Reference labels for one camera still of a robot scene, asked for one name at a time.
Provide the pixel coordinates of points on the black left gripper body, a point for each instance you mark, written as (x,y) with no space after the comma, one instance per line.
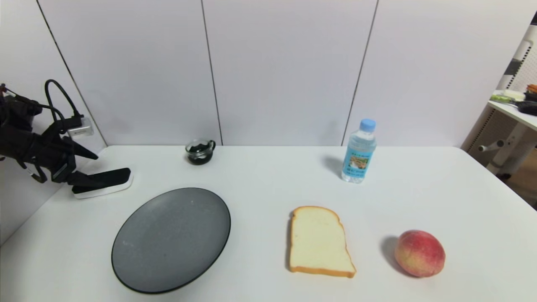
(63,164)

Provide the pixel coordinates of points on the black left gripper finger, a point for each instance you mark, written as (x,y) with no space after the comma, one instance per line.
(82,178)
(84,150)

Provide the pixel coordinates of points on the black white board eraser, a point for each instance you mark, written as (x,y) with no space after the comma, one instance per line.
(119,178)

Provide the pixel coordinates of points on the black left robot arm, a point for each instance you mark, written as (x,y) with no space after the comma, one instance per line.
(14,134)

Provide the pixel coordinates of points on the gray round plate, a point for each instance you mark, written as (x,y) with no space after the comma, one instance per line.
(172,239)

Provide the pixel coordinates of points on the orange object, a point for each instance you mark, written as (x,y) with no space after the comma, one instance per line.
(532,88)

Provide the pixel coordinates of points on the glass cup with dark contents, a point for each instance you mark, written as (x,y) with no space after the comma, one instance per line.
(200,152)

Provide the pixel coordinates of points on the white bread slice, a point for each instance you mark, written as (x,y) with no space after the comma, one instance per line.
(319,243)

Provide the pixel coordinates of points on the clear water bottle blue label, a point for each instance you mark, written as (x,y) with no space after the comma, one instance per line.
(358,159)

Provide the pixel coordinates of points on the red yellow peach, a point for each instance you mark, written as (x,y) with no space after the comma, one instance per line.
(419,253)

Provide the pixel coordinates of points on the green tool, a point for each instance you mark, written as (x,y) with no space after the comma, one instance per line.
(501,99)

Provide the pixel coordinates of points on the white side desk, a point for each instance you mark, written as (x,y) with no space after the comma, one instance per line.
(509,138)

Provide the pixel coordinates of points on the black tool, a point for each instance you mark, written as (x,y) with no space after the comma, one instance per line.
(526,108)

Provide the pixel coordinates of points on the white perforated panel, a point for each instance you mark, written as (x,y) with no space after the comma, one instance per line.
(522,63)

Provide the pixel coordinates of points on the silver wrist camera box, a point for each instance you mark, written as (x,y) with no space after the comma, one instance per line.
(80,128)

